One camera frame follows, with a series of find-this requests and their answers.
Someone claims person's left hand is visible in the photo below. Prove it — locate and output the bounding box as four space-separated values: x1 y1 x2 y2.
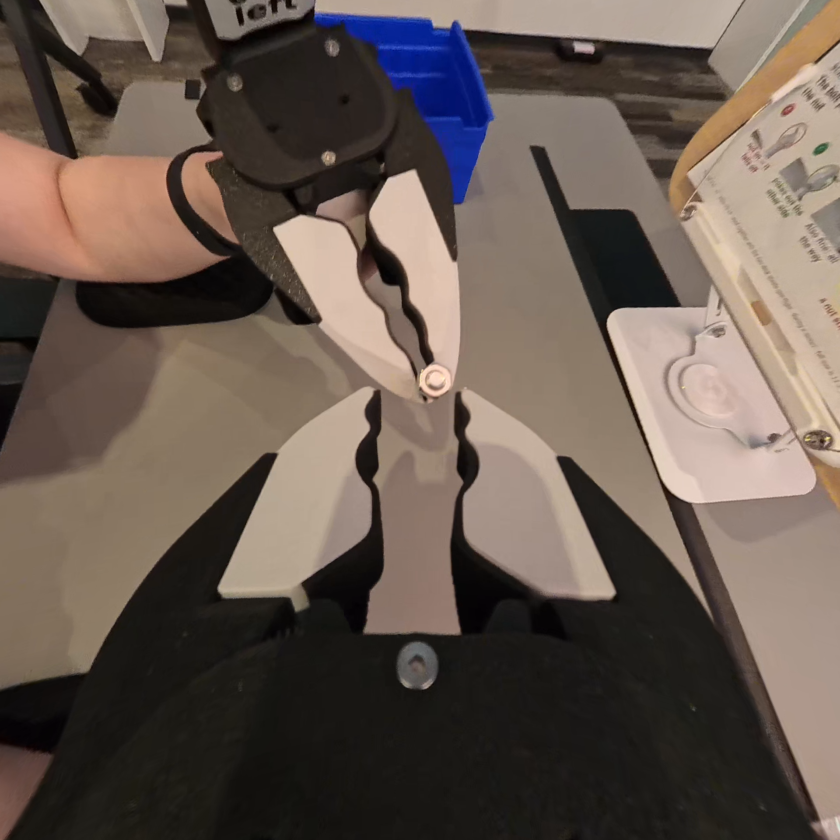
180 152 237 249

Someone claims silver hex bolt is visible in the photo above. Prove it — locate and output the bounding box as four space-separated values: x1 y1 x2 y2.
419 362 454 403

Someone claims printed instruction poster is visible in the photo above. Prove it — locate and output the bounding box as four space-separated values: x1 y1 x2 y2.
686 59 840 388

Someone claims black wrist rest pad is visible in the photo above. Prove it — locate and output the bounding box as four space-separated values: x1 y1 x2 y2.
75 256 273 329

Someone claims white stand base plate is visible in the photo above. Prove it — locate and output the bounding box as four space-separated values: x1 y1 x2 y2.
607 307 818 505

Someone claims dark teal office chair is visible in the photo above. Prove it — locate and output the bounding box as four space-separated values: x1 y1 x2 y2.
0 276 59 342

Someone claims blue divided plastic bin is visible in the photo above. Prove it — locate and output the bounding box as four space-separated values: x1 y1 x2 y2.
314 13 496 204

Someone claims black metal table frame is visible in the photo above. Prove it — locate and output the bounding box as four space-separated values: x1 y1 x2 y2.
0 0 120 158

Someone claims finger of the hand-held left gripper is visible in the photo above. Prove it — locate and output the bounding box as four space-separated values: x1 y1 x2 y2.
364 171 460 378
271 215 431 403

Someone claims person's bare leg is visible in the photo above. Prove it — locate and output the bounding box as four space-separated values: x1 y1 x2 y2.
0 748 53 840

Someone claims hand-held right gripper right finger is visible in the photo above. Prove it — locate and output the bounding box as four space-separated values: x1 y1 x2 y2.
453 387 618 603

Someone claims person's left forearm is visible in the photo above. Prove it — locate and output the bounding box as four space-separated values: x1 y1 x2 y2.
0 131 198 284

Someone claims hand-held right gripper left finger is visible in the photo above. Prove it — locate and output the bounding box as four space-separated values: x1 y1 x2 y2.
217 387 385 601

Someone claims wooden document stand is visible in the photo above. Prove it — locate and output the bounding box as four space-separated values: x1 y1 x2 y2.
669 0 840 509

